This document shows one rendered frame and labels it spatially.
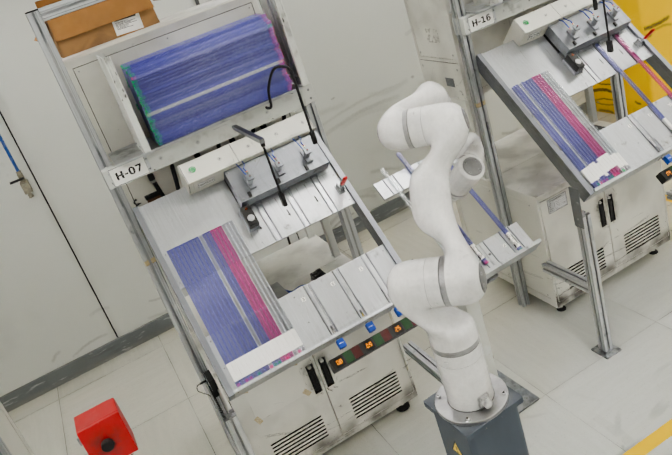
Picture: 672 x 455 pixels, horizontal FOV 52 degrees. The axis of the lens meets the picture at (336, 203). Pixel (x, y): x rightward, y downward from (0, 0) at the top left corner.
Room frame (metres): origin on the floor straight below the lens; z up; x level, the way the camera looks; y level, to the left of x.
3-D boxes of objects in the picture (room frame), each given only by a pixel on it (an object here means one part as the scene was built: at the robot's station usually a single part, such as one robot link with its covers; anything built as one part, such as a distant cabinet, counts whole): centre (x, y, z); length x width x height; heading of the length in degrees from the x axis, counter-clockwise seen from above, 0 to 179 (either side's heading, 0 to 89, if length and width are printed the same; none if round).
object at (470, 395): (1.40, -0.17, 0.79); 0.19 x 0.19 x 0.18
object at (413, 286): (1.41, -0.14, 1.00); 0.19 x 0.12 x 0.24; 67
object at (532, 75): (2.74, -1.08, 0.65); 1.01 x 0.73 x 1.29; 19
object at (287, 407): (2.43, 0.37, 0.31); 0.70 x 0.65 x 0.62; 109
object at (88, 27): (2.58, 0.47, 1.82); 0.68 x 0.30 x 0.20; 109
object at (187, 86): (2.34, 0.27, 1.52); 0.51 x 0.13 x 0.27; 109
